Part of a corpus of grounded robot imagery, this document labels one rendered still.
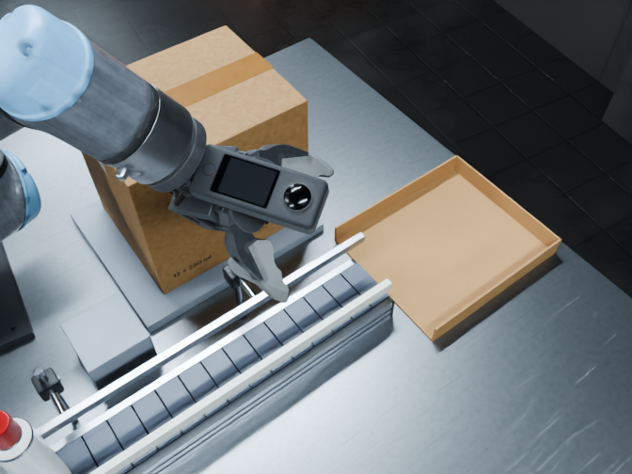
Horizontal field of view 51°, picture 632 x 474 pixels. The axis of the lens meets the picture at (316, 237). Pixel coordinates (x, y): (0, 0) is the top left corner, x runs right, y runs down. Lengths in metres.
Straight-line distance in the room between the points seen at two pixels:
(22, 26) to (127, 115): 0.09
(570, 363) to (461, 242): 0.28
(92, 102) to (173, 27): 2.71
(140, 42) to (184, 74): 2.07
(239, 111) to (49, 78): 0.54
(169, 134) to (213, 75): 0.54
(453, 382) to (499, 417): 0.08
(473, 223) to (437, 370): 0.31
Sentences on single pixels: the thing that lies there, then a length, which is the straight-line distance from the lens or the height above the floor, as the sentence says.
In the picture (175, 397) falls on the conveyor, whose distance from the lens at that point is 1.00.
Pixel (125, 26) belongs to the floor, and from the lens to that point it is 3.26.
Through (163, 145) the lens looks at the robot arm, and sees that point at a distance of 0.54.
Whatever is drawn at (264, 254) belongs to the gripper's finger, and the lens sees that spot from 0.64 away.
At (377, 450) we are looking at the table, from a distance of 1.01.
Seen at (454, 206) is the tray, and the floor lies 0.83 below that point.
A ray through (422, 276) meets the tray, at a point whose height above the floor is 0.83.
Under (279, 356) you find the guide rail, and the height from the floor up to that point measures 0.91.
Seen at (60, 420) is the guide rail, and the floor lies 0.96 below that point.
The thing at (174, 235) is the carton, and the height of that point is 0.98.
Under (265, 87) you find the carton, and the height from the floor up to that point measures 1.12.
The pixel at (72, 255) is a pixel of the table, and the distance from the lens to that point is 1.25.
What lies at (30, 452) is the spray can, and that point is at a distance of 0.86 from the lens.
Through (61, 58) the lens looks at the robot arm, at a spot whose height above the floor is 1.50.
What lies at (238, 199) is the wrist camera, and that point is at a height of 1.36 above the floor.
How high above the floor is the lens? 1.77
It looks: 52 degrees down
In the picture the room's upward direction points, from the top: straight up
